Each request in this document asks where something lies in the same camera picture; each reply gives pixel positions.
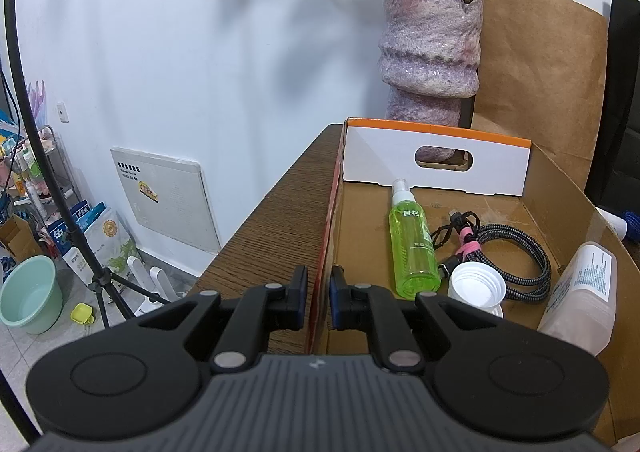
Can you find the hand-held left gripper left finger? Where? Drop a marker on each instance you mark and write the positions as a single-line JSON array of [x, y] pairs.
[[295, 297]]

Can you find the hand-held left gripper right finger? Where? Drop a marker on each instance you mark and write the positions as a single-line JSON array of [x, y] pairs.
[[342, 302]]

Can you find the green spray bottle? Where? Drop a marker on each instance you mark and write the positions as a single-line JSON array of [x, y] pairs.
[[412, 252]]

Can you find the white round cap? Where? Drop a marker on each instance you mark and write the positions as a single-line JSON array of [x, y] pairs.
[[475, 282]]

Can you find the orange white cardboard box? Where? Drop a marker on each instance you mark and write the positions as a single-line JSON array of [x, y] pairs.
[[380, 156]]

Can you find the white floor appliance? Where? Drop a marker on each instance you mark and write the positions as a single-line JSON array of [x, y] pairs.
[[160, 282]]

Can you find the white green printed bag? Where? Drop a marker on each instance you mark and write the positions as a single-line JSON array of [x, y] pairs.
[[112, 242]]

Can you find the small yellow plastic item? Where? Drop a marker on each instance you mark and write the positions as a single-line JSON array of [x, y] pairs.
[[81, 313]]

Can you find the blue white printed bag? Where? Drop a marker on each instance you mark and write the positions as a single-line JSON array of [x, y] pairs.
[[80, 217]]

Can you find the translucent plastic bottle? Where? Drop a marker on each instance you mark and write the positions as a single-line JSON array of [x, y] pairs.
[[580, 302]]

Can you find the green plastic basin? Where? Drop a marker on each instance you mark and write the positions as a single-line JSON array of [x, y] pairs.
[[30, 297]]

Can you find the white tube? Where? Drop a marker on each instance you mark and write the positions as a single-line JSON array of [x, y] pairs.
[[612, 222]]

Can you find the purple grey textured vase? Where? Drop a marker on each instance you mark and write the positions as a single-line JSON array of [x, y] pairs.
[[430, 31]]

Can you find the small brown cardboard box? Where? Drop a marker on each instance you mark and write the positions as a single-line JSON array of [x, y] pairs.
[[17, 237]]

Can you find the brown paper bag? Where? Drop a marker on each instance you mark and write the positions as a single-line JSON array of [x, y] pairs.
[[540, 81]]

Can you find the blue round lid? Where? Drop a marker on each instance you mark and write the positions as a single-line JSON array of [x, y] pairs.
[[632, 224]]

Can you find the black light stand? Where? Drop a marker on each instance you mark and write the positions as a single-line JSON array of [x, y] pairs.
[[30, 121]]

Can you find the pastel plastic hangers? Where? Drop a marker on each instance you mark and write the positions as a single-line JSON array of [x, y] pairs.
[[36, 99]]

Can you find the white wall panel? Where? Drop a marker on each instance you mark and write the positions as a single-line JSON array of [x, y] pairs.
[[170, 202]]

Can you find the white wall socket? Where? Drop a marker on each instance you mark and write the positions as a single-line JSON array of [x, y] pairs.
[[62, 111]]

